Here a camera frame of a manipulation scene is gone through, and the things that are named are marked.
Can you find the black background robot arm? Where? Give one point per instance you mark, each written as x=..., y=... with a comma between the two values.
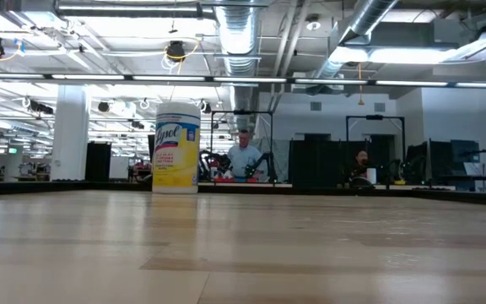
x=213, y=160
x=262, y=162

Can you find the person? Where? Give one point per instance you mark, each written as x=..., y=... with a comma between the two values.
x=361, y=162
x=244, y=158

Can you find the yellow Lysol wipes canister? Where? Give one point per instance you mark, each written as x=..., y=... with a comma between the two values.
x=176, y=148

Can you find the black partition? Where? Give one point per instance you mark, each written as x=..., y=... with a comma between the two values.
x=319, y=162

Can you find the white paper roll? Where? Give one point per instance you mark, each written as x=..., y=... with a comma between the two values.
x=371, y=175

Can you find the black cabinet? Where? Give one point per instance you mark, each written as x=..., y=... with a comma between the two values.
x=98, y=162

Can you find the round ceiling detector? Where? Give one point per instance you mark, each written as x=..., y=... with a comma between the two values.
x=313, y=23

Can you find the white square column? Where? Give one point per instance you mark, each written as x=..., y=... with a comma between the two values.
x=70, y=135

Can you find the dark desk monitors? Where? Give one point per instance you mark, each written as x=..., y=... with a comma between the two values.
x=437, y=162

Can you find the black background rig frame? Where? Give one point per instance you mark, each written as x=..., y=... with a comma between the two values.
x=374, y=117
x=243, y=112

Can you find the long ceiling light rail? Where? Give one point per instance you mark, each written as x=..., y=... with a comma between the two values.
x=310, y=81

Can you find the silver ventilation duct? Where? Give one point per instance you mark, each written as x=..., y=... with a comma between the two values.
x=236, y=34
x=365, y=17

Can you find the black table frame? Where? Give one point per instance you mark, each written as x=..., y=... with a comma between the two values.
x=57, y=187

